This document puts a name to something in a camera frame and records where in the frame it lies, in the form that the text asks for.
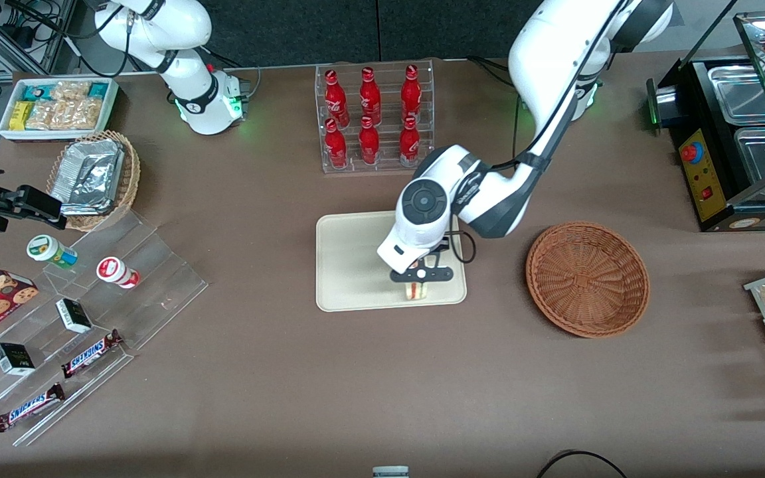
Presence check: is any Snickers bar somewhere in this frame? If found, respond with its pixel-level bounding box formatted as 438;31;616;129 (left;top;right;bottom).
60;328;125;380
0;382;66;434

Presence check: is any clear acrylic bottle rack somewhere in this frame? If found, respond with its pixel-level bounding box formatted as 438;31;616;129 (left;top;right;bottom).
314;59;436;175

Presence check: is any red cola bottle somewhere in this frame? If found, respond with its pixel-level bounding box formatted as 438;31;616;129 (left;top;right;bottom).
358;116;381;165
324;69;351;127
359;66;383;124
324;118;349;169
398;116;422;167
400;64;422;123

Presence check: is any green lid cup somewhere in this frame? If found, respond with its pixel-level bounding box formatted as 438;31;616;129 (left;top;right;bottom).
26;234;80;270

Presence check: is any clear acrylic stepped stand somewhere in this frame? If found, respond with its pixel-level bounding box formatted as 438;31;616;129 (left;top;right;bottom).
0;208;210;447

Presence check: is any light wicker basket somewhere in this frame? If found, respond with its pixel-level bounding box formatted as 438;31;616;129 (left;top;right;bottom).
45;129;141;232

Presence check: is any white snack bin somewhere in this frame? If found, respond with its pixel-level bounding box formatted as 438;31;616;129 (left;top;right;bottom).
0;77;120;143

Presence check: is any red lid cup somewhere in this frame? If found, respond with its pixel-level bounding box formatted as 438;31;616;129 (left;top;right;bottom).
96;256;141;289

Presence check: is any black floor cable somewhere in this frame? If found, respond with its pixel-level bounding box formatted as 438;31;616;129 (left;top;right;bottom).
535;449;630;478

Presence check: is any cream plastic tray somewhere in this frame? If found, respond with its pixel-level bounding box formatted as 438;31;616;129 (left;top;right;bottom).
315;211;468;313

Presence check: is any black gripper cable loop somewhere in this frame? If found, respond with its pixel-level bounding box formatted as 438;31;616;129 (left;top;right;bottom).
446;228;478;265

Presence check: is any yellow snack bar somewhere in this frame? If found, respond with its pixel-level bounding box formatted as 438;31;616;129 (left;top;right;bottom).
9;100;34;132

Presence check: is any round brown wicker basket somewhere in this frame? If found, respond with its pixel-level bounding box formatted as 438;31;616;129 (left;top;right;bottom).
526;221;651;339

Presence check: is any aluminium frame with cables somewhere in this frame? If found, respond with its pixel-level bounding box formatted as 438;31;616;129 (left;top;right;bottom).
0;0;81;75

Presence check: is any small black box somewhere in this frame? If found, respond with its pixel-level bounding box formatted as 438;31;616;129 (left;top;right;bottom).
55;297;94;335
0;342;37;376

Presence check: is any clear bag of crackers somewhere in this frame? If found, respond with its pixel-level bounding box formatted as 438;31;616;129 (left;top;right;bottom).
50;80;92;102
26;98;103;131

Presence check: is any stack of foil containers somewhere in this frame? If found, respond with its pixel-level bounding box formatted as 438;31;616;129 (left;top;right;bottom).
50;137;125;217

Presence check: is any black food warmer yellow panel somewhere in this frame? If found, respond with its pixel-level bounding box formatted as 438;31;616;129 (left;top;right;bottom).
645;0;765;233

